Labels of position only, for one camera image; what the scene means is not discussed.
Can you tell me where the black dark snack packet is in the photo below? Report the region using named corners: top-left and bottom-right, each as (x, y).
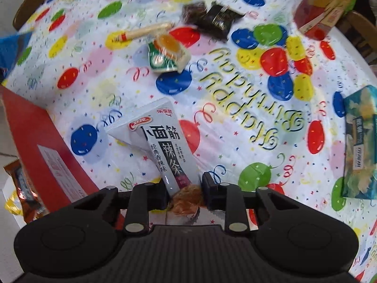
top-left (181, 1), bottom-right (245, 41)

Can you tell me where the brown foil snack bag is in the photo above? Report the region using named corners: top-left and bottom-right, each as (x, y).
top-left (4, 160), bottom-right (48, 224)

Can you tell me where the sausage stick snack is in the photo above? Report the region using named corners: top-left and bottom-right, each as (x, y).
top-left (112, 22), bottom-right (175, 42)

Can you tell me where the silver white spicy strip bag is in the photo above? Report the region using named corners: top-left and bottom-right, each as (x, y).
top-left (105, 96), bottom-right (213, 226)

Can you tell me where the yellow snack packet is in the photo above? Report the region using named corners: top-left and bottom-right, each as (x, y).
top-left (4, 190), bottom-right (23, 216)

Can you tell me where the red white cardboard box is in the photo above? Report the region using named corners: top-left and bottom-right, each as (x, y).
top-left (1, 86), bottom-right (99, 212)

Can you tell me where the teal tissue box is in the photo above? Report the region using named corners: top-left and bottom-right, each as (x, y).
top-left (343, 85), bottom-right (376, 200)

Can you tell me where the orange juice bottle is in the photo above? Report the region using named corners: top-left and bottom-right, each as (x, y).
top-left (293, 0), bottom-right (354, 41)

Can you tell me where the balloon birthday tablecloth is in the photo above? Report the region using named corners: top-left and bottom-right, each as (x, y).
top-left (4, 0), bottom-right (376, 282)

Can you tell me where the blue cookie snack bag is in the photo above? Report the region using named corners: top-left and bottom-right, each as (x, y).
top-left (0, 31), bottom-right (33, 83)

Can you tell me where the wooden chair far side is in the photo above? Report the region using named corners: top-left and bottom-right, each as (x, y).
top-left (336, 10), bottom-right (377, 66)

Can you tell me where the green egg snack packet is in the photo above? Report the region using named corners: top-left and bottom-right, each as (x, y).
top-left (148, 33), bottom-right (191, 74)

